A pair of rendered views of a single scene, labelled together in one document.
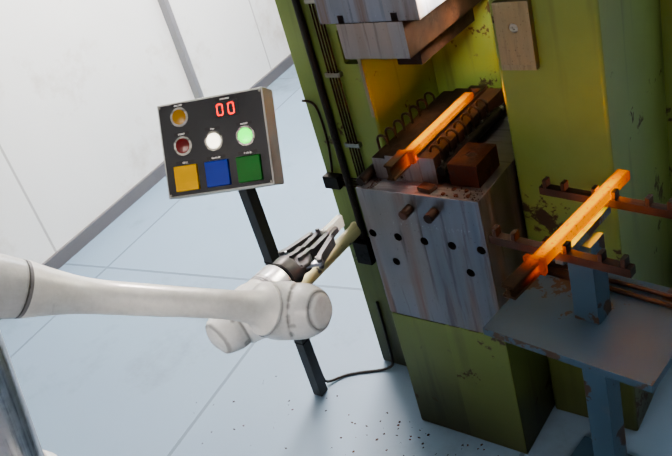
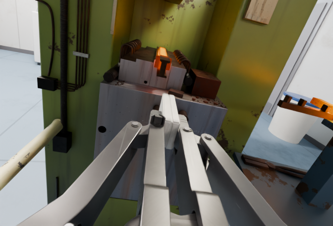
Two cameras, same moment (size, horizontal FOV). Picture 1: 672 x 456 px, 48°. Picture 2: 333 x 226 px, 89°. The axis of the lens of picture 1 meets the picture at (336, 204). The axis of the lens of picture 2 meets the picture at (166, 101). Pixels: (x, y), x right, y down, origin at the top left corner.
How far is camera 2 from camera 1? 1.67 m
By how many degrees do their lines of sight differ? 47
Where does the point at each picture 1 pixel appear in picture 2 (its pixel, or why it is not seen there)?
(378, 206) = (121, 104)
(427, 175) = (173, 83)
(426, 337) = (118, 211)
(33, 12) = not seen: outside the picture
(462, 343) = not seen: hidden behind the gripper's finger
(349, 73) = not seen: outside the picture
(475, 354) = not seen: hidden behind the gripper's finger
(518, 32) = not seen: outside the picture
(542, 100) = (253, 49)
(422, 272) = (140, 164)
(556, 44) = (284, 11)
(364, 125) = (98, 39)
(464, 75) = (148, 42)
